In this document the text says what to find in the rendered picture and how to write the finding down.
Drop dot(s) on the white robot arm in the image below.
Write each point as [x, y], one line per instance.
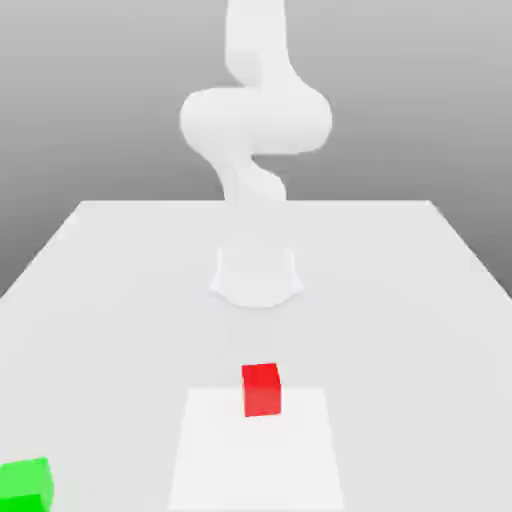
[256, 120]

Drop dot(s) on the small red cube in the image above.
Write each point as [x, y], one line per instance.
[262, 390]

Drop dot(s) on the small green cube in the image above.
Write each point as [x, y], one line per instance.
[24, 486]

